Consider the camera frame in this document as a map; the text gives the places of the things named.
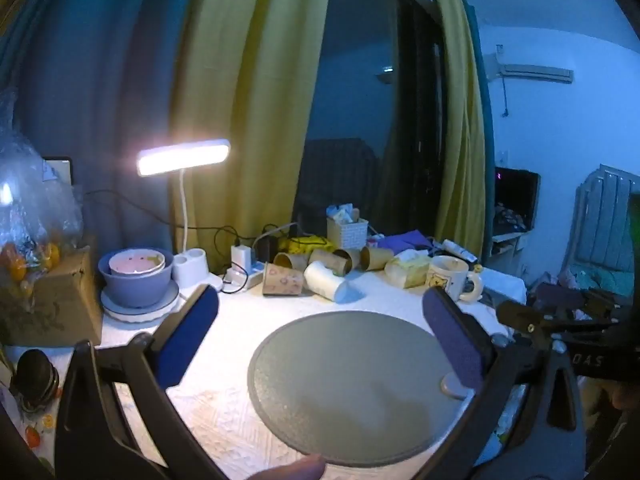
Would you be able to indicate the white paper cup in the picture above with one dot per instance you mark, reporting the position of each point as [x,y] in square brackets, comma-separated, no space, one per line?
[325,282]

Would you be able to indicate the patterned paper cup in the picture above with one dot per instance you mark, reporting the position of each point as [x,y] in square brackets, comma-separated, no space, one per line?
[282,280]

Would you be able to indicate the blue bowl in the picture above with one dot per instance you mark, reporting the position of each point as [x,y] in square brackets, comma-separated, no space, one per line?
[135,290]

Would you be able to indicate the plastic bag of oranges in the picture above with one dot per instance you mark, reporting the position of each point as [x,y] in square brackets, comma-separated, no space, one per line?
[27,220]

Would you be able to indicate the narrow yellow curtain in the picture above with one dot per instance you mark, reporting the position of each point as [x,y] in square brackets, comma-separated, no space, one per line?
[457,135]

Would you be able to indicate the yellow tissue packet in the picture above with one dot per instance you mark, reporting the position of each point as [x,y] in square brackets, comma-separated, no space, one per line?
[407,270]

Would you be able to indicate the person's right hand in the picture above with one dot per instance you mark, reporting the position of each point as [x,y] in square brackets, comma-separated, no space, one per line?
[624,400]

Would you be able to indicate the cardboard box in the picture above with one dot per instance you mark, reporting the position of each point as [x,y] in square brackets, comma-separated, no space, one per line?
[47,305]

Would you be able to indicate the brown paper cup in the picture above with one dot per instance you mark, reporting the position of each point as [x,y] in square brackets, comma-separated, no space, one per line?
[292,260]
[352,257]
[332,260]
[376,257]

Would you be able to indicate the white mug yellow print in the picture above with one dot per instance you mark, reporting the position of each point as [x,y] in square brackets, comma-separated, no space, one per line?
[447,277]

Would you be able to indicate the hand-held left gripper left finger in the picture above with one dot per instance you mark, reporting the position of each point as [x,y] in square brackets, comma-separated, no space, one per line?
[186,340]

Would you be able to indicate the black power adapter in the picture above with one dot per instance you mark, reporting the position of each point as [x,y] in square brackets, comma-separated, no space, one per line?
[267,249]

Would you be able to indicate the purple cloth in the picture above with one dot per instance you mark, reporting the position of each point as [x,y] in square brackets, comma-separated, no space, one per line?
[405,240]

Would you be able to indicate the white plate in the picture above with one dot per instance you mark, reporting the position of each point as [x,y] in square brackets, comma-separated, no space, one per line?
[140,310]

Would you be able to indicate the black monitor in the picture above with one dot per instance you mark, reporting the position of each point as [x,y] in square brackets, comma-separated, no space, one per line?
[517,190]

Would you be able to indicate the white air conditioner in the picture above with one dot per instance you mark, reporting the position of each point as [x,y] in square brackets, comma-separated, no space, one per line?
[537,74]

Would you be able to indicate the round grey mat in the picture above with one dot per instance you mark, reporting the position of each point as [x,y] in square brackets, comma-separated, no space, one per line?
[350,385]

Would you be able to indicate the white bowl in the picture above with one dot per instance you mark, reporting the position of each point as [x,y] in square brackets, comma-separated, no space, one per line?
[137,262]

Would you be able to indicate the white desk lamp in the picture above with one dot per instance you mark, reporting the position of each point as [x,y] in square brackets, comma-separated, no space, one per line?
[185,157]

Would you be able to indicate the blue curtain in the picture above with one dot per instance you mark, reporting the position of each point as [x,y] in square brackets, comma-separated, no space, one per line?
[100,85]

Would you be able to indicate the white charger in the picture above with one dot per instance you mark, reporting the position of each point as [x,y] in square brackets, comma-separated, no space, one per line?
[242,257]

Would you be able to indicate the white power strip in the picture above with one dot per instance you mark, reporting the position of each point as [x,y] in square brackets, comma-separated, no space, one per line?
[240,277]

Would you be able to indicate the dark round stacked object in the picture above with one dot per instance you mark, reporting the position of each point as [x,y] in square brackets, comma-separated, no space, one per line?
[35,382]

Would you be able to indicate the wide yellow curtain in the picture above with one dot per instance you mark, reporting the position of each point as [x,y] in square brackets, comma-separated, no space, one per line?
[250,110]

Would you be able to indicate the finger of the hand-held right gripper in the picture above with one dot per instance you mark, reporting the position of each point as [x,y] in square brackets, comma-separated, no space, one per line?
[525,317]

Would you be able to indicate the white woven basket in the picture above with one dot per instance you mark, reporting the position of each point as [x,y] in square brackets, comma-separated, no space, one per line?
[347,234]

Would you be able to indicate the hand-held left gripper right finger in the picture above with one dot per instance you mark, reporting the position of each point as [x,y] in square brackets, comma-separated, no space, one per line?
[452,347]

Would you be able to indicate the white tube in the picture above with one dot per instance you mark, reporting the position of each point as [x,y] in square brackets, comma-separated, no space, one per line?
[457,250]

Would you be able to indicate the person's left hand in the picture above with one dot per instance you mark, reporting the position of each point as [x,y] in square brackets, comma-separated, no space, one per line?
[295,470]

